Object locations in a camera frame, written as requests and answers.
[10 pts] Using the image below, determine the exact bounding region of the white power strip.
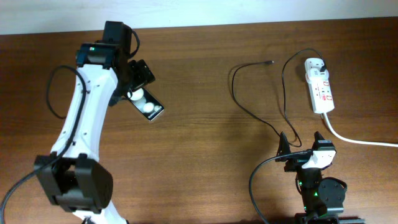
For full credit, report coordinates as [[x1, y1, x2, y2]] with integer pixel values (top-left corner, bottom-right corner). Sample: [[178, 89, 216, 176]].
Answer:
[[304, 58, 335, 114]]

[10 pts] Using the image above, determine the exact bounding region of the white power strip cord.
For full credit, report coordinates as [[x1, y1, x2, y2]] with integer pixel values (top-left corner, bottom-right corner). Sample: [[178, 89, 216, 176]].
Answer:
[[321, 112, 398, 148]]

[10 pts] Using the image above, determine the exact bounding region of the white charger plug adapter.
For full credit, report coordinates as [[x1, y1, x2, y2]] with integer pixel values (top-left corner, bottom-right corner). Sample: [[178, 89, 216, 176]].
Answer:
[[305, 68, 329, 84]]

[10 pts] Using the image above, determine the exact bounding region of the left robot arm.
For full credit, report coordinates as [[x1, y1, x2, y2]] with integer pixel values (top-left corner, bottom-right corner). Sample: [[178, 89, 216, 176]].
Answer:
[[34, 21, 164, 223]]

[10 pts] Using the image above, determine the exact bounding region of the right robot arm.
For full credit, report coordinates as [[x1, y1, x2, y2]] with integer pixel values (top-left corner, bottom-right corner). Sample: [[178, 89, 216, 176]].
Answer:
[[276, 131, 366, 224]]

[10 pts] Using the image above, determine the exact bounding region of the black charger cable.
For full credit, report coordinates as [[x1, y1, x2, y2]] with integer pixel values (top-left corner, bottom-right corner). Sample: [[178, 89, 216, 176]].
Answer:
[[231, 48, 327, 148]]

